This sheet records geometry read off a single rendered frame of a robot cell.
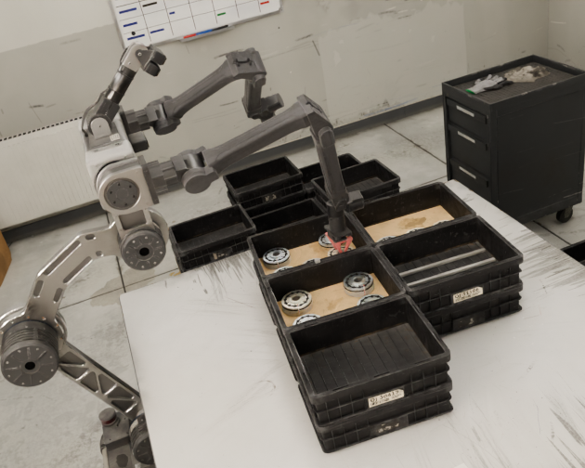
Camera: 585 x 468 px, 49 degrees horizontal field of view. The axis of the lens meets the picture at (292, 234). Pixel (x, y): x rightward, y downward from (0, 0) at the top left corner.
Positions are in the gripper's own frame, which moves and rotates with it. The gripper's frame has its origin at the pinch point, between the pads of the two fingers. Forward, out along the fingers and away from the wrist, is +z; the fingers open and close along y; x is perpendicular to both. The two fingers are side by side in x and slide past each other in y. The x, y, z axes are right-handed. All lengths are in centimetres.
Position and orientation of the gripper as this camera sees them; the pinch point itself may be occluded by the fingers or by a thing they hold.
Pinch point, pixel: (340, 251)
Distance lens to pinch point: 230.8
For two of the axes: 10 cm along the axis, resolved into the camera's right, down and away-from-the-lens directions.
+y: -3.5, -4.0, 8.5
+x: -9.3, 2.8, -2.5
